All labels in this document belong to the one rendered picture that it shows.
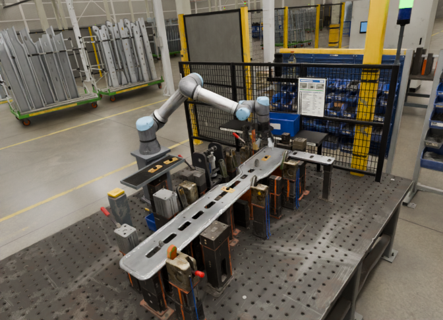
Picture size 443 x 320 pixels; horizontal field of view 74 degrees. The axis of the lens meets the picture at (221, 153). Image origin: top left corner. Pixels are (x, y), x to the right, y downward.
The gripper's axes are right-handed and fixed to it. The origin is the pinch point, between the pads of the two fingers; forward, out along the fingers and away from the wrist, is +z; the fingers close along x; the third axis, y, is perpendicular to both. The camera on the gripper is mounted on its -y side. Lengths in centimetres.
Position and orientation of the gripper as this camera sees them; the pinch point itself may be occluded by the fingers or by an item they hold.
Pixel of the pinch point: (265, 147)
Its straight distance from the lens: 203.5
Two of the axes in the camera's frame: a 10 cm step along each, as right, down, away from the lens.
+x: 8.1, 1.9, -5.6
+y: -5.8, 4.0, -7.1
